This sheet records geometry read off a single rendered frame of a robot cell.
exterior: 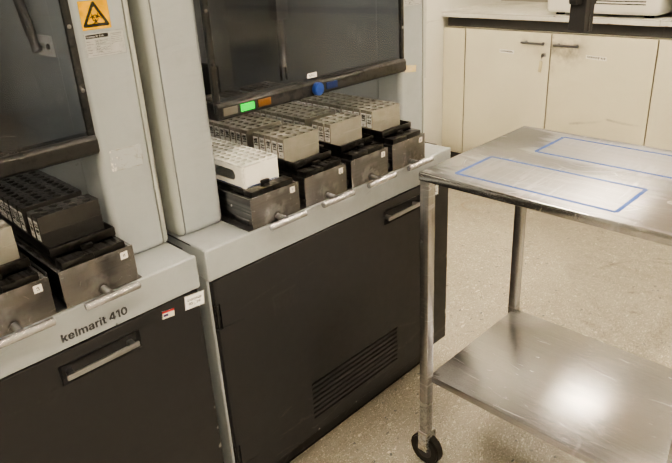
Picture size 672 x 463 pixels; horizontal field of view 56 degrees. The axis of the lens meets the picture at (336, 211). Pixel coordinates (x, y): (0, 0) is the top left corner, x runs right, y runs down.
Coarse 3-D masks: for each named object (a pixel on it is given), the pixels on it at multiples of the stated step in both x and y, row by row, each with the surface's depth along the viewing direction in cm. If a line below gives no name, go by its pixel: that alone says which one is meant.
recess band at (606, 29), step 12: (456, 24) 359; (468, 24) 353; (480, 24) 348; (492, 24) 343; (504, 24) 338; (516, 24) 333; (528, 24) 329; (540, 24) 324; (552, 24) 320; (564, 24) 315; (600, 24) 303; (648, 36) 290; (660, 36) 286
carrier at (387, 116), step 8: (392, 104) 169; (368, 112) 163; (376, 112) 163; (384, 112) 166; (392, 112) 168; (368, 120) 164; (376, 120) 164; (384, 120) 166; (392, 120) 169; (368, 128) 165; (376, 128) 165; (384, 128) 167
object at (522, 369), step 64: (512, 192) 123; (576, 192) 121; (640, 192) 119; (512, 256) 177; (512, 320) 178; (448, 384) 154; (512, 384) 152; (576, 384) 151; (640, 384) 150; (576, 448) 133; (640, 448) 132
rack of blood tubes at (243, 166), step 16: (224, 144) 147; (240, 144) 146; (224, 160) 136; (240, 160) 136; (256, 160) 135; (272, 160) 136; (224, 176) 137; (240, 176) 132; (256, 176) 134; (272, 176) 138
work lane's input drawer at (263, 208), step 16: (224, 192) 136; (240, 192) 133; (256, 192) 131; (272, 192) 134; (288, 192) 137; (224, 208) 138; (240, 208) 133; (256, 208) 132; (272, 208) 135; (288, 208) 138; (256, 224) 133; (272, 224) 131
